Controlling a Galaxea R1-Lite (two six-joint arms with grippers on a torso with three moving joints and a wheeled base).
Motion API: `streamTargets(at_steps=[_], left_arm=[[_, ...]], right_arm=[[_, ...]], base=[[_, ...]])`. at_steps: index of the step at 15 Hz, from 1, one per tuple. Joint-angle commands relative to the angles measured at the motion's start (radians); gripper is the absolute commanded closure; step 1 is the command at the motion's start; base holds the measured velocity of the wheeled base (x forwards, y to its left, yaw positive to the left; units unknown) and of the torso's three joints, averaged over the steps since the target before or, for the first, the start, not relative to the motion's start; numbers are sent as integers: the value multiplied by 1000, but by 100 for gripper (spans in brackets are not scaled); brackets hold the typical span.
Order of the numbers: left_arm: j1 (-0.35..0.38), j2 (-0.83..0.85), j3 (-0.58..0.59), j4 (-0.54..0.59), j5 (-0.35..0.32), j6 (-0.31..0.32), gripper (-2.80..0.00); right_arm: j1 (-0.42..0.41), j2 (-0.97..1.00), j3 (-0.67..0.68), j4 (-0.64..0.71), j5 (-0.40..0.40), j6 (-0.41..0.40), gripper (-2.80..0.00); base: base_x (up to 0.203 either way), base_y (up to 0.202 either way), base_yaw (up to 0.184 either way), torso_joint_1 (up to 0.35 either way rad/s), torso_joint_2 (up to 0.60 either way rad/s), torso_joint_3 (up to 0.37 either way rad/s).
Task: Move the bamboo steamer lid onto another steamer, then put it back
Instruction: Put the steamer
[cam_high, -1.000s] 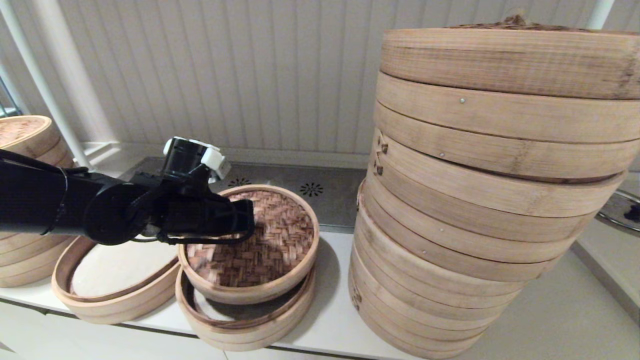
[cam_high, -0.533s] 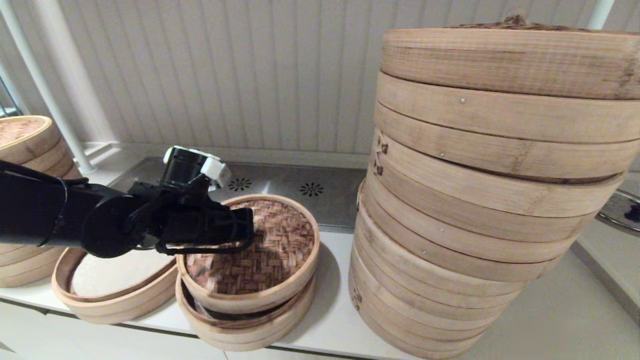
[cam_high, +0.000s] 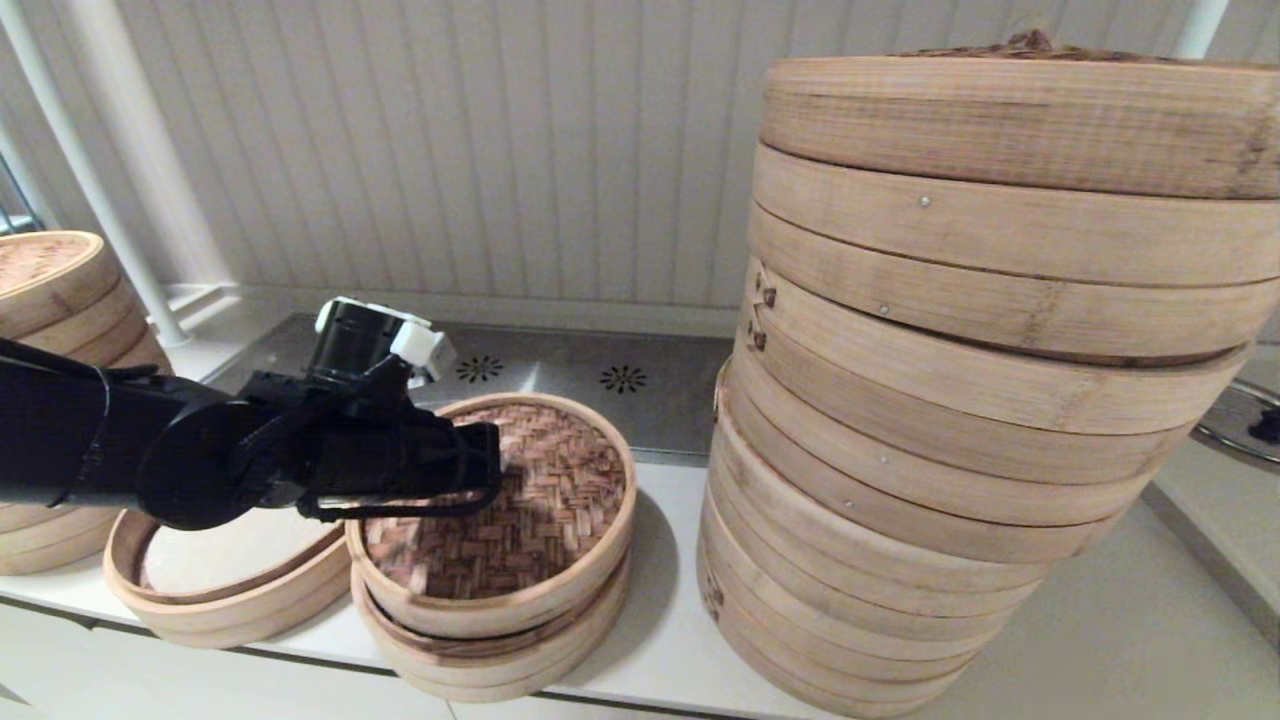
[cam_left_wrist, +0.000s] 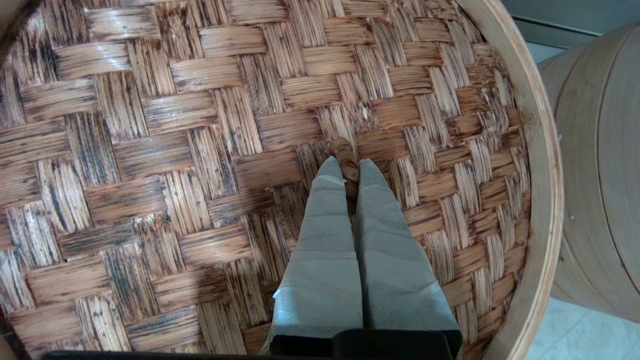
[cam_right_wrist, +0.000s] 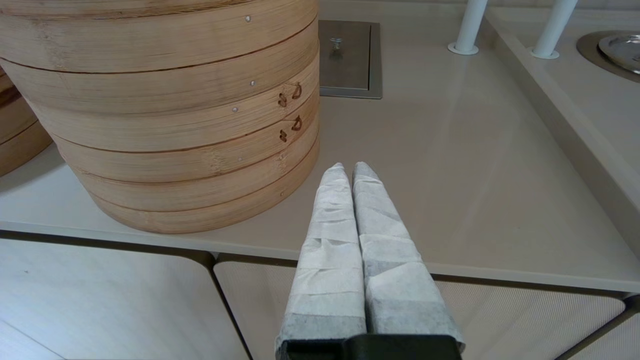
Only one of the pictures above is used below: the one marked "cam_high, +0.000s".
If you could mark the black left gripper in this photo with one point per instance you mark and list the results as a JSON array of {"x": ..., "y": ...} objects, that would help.
[{"x": 390, "y": 455}]

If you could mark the small woven bamboo steamer lid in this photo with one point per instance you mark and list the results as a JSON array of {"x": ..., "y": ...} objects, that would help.
[{"x": 560, "y": 480}]

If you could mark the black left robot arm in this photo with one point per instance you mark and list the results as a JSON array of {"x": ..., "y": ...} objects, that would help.
[{"x": 120, "y": 440}]

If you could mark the beige steamer liner cloth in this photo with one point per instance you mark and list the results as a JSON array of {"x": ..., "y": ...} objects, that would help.
[{"x": 230, "y": 550}]

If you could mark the small bamboo steamer basket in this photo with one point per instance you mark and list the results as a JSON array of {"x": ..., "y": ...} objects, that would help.
[
  {"x": 250, "y": 610},
  {"x": 520, "y": 670}
]

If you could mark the large woven bamboo steamer lid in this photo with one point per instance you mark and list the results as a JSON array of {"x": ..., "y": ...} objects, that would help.
[
  {"x": 1000, "y": 120},
  {"x": 50, "y": 275}
]

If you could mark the perforated stainless steel panel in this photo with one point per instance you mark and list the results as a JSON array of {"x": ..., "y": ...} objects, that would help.
[{"x": 680, "y": 420}]

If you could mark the beige cabinet door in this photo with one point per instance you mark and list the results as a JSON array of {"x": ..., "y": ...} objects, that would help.
[{"x": 40, "y": 660}]

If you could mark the thick white column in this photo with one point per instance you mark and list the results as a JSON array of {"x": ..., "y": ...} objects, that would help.
[{"x": 147, "y": 130}]

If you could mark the thin white pole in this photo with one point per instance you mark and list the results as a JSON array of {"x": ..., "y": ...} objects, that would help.
[
  {"x": 1203, "y": 25},
  {"x": 73, "y": 130}
]

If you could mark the round steel basin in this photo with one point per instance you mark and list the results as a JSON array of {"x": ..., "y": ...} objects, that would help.
[{"x": 1235, "y": 440}]

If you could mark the black white wrist camera unit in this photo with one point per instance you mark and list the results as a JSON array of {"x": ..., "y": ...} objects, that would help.
[{"x": 355, "y": 340}]

